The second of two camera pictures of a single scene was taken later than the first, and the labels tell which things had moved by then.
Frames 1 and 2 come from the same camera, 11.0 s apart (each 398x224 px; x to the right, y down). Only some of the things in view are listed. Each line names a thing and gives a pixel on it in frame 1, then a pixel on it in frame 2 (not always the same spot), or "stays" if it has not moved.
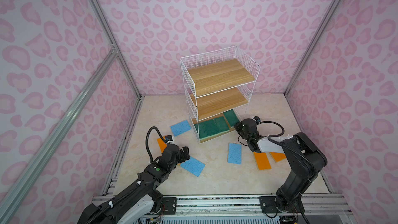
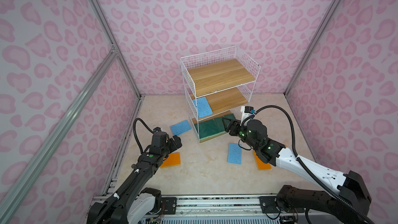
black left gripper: x=186 y=153 to x=178 y=142
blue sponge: x=194 y=166 to x=203 y=107
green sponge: x=221 y=125 stays
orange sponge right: x=261 y=161 stays
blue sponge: x=181 y=127 stays
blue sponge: x=235 y=153 stays
